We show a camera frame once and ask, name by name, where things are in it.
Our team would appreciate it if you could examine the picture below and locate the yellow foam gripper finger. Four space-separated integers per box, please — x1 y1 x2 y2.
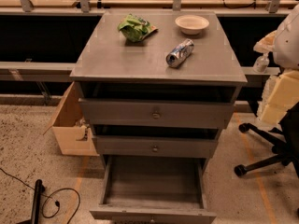
257 69 299 125

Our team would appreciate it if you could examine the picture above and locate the grey bottom drawer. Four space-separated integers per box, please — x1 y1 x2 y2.
90 156 216 224

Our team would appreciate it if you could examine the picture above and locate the grey drawer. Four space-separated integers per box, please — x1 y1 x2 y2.
94 124 219 158
78 83 236 130
90 156 216 224

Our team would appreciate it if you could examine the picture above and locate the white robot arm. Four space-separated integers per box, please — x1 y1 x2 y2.
253 5 299 125

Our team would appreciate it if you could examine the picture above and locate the grey drawer cabinet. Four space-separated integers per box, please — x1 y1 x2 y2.
69 10 249 173

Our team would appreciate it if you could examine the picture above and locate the grey middle drawer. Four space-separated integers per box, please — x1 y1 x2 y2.
94 124 219 158

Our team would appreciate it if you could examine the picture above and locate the grey top drawer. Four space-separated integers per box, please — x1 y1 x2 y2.
78 83 236 130

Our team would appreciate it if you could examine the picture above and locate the hand sanitizer bottle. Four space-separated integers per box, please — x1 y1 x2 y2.
253 53 269 73

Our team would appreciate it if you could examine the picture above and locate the black office chair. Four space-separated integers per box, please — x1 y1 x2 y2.
234 103 299 176

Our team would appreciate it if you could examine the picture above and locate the blue silver soda can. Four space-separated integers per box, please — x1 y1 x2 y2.
166 39 194 68

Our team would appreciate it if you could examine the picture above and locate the white bowl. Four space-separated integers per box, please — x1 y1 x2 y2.
175 15 209 35

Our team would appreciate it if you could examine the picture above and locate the green chip bag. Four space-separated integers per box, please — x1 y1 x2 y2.
117 14 158 42

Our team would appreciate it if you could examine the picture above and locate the cardboard box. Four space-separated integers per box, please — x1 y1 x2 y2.
45 83 98 156

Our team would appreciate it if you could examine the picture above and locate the black pole stand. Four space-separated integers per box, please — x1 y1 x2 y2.
18 179 45 224

